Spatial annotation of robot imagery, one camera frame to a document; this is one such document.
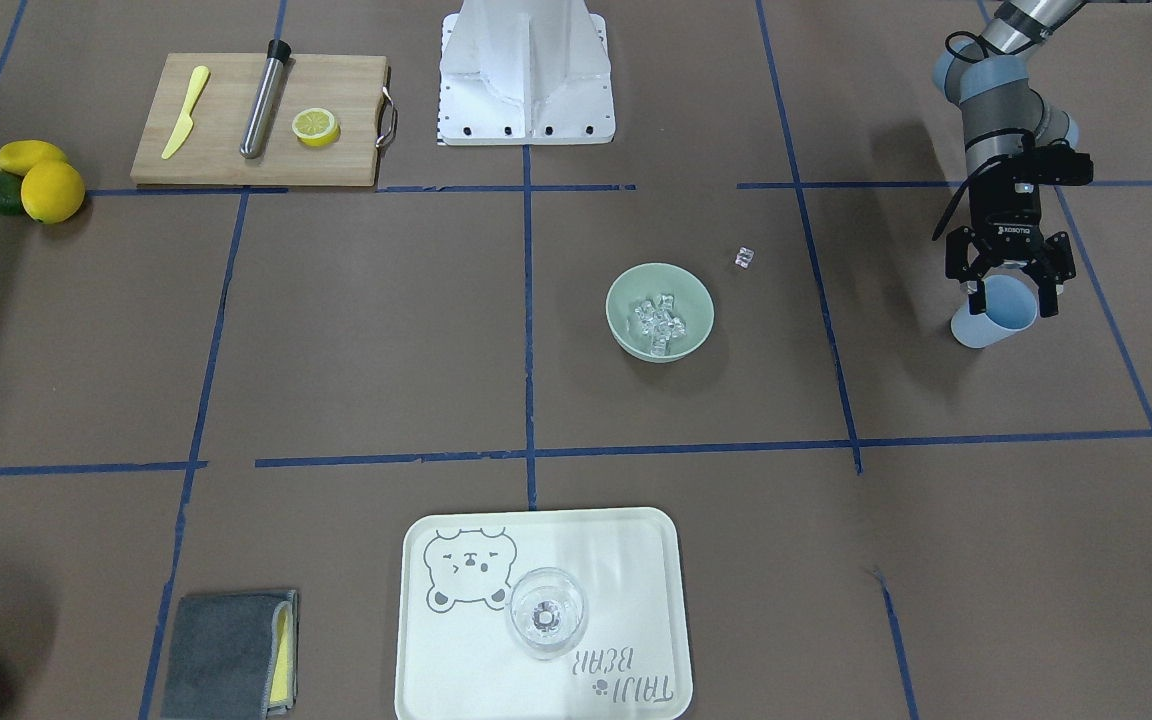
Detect light blue plastic cup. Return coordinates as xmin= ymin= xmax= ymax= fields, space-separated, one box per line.
xmin=950 ymin=275 xmax=1039 ymax=348

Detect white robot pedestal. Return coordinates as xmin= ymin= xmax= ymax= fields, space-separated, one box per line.
xmin=435 ymin=1 xmax=617 ymax=146

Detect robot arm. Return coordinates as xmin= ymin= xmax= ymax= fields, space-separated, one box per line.
xmin=932 ymin=1 xmax=1094 ymax=318

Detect stray ice cube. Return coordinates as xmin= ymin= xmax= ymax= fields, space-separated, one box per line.
xmin=733 ymin=247 xmax=755 ymax=270

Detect clear wine glass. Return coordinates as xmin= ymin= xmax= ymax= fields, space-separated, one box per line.
xmin=508 ymin=568 xmax=589 ymax=661

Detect yellow plastic knife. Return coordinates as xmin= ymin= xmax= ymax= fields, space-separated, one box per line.
xmin=160 ymin=65 xmax=211 ymax=160

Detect steel muddler black cap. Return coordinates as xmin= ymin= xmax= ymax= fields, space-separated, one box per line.
xmin=238 ymin=38 xmax=291 ymax=159

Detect wooden cutting board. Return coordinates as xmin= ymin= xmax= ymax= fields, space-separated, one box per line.
xmin=131 ymin=53 xmax=391 ymax=187

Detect white bear tray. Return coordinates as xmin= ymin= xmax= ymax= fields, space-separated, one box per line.
xmin=394 ymin=507 xmax=694 ymax=719

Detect yellow lemon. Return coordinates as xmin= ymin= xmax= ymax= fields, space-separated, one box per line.
xmin=20 ymin=160 xmax=86 ymax=225
xmin=0 ymin=141 xmax=68 ymax=179

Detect green ceramic bowl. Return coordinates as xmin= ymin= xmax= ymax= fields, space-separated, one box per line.
xmin=605 ymin=263 xmax=717 ymax=364

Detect half lemon slice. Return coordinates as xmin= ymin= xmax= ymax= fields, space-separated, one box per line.
xmin=291 ymin=108 xmax=340 ymax=149

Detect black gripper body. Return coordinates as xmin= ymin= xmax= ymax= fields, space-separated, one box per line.
xmin=968 ymin=150 xmax=1052 ymax=272

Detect grey folded cloth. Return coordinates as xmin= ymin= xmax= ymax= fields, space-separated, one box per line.
xmin=160 ymin=588 xmax=300 ymax=719

